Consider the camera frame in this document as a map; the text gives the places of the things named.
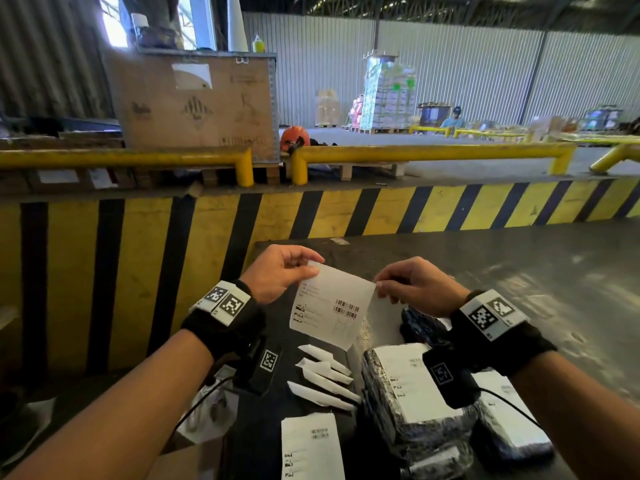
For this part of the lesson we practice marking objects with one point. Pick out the person's right hand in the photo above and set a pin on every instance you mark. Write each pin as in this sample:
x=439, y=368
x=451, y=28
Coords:
x=425, y=287

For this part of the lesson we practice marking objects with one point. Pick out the person's left hand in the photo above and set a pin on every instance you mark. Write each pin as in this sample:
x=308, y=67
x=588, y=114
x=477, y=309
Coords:
x=275, y=274

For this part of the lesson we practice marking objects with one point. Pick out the pile of white labels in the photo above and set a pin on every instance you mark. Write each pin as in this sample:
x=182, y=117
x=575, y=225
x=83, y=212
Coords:
x=312, y=444

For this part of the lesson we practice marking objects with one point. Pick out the person's right forearm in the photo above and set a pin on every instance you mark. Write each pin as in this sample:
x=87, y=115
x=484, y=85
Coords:
x=590, y=424

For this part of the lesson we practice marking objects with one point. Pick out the person's left forearm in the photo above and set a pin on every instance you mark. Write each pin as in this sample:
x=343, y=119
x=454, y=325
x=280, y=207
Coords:
x=125, y=409

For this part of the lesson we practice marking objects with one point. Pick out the black marker wristband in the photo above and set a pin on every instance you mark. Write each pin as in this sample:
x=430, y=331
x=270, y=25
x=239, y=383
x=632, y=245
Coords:
x=225, y=319
x=500, y=334

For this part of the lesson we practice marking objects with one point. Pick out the clear plastic scrap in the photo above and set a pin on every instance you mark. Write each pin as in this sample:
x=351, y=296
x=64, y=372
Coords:
x=340, y=241

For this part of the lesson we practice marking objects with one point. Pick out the wooden pallet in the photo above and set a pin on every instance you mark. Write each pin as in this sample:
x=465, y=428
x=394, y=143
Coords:
x=272, y=174
x=347, y=172

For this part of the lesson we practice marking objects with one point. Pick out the small wooden block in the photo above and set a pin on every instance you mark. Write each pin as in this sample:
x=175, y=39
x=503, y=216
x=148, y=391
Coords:
x=195, y=189

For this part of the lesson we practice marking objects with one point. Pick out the yellow pipe guardrail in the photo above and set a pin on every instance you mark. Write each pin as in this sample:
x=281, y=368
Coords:
x=425, y=153
x=615, y=157
x=492, y=134
x=125, y=158
x=430, y=129

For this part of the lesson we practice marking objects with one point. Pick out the yellow black striped barrier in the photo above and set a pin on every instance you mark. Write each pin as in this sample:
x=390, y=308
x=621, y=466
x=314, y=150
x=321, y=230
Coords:
x=140, y=274

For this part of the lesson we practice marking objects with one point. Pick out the orange hard hat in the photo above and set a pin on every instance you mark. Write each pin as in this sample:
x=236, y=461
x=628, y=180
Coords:
x=295, y=137

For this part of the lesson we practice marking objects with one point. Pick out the white handheld scanner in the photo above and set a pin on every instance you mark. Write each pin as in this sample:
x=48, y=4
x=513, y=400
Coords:
x=205, y=409

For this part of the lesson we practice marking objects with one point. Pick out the large brown plywood crate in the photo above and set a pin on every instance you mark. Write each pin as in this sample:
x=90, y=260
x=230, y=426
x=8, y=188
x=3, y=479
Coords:
x=200, y=119

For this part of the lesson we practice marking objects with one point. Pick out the dark framed pallet box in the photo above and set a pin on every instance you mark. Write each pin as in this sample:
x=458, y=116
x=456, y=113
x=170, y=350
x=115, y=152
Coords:
x=432, y=114

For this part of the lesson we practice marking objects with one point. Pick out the stacked cardboard boxes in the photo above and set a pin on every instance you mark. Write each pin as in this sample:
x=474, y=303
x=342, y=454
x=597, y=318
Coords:
x=327, y=109

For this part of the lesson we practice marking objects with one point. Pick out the pink wrapped bundle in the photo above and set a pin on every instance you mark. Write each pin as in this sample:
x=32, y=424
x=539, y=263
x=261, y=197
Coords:
x=356, y=112

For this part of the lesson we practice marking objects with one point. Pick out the wrapped pallet load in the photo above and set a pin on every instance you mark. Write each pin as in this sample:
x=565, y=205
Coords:
x=387, y=94

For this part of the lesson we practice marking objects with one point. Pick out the white paper tag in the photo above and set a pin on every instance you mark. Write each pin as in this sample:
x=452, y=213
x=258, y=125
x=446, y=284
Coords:
x=102, y=178
x=59, y=176

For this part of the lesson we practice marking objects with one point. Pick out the flat brown cardboard box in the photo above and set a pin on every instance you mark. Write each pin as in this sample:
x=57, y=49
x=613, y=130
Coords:
x=185, y=462

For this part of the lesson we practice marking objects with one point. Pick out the yellow bottle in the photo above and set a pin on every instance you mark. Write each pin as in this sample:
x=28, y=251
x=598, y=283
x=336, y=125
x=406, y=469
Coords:
x=258, y=44

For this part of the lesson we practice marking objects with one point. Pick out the white cone roll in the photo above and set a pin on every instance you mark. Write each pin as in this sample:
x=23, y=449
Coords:
x=238, y=24

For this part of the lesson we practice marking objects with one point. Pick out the dark cloth bundle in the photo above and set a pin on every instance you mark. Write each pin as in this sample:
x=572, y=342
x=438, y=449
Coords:
x=160, y=38

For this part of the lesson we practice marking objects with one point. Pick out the white paper sheet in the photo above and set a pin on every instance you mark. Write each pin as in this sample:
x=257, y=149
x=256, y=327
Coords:
x=35, y=424

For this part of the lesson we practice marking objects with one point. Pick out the white cup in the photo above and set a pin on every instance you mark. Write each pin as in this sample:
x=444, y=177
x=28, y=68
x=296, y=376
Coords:
x=139, y=20

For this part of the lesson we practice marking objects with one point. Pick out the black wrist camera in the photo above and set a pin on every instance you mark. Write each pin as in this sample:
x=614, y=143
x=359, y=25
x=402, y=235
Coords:
x=262, y=364
x=447, y=377

